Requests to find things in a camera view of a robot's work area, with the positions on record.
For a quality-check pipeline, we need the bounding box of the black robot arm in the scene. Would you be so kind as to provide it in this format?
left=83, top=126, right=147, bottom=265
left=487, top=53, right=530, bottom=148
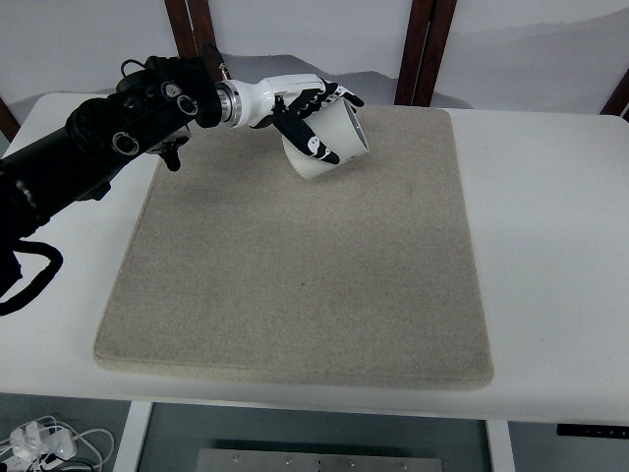
left=1, top=56, right=364, bottom=316

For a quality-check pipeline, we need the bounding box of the brown wooden screen frame right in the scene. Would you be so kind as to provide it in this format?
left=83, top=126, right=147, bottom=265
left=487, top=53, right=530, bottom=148
left=600, top=70, right=629, bottom=121

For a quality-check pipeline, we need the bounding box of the white cables and adapter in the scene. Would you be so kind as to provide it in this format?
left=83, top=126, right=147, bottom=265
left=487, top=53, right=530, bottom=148
left=0, top=414, right=117, bottom=472

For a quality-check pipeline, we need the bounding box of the black table control panel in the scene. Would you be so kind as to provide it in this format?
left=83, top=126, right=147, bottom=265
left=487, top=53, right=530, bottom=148
left=556, top=423, right=629, bottom=440

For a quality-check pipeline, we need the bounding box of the brown wooden screen frame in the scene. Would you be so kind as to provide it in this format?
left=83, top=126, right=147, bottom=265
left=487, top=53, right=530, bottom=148
left=164, top=0, right=229, bottom=85
left=600, top=70, right=629, bottom=121
left=394, top=0, right=457, bottom=107

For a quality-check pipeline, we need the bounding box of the white table leg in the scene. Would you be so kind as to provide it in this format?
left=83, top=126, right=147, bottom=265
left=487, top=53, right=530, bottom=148
left=486, top=420, right=516, bottom=472
left=113, top=401, right=153, bottom=472

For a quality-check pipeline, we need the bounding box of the grey felt mat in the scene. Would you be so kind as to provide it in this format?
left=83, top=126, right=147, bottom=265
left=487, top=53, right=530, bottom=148
left=93, top=106, right=493, bottom=390

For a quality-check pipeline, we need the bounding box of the white table leg right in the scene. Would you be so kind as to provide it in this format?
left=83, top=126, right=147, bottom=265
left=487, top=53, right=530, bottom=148
left=486, top=420, right=516, bottom=472

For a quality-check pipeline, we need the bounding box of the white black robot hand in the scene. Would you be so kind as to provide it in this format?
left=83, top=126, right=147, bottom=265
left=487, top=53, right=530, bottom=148
left=215, top=74, right=365, bottom=165

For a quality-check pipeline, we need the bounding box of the brown wooden screen frame middle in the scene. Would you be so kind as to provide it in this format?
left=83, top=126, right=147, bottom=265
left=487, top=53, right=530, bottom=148
left=394, top=0, right=457, bottom=107

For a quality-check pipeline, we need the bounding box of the brown wooden screen frame left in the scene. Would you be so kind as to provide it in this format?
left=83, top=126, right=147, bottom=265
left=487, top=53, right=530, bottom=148
left=164, top=0, right=229, bottom=85

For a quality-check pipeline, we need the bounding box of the white table leg left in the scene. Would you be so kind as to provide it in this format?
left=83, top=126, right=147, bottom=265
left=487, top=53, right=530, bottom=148
left=113, top=401, right=153, bottom=472

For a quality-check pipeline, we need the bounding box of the white ribbed cup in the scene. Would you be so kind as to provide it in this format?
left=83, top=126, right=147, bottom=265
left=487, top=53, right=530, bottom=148
left=282, top=98, right=370, bottom=179

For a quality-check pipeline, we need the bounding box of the metal base plate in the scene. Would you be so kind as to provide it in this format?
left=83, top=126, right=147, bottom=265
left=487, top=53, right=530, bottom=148
left=196, top=440, right=443, bottom=472

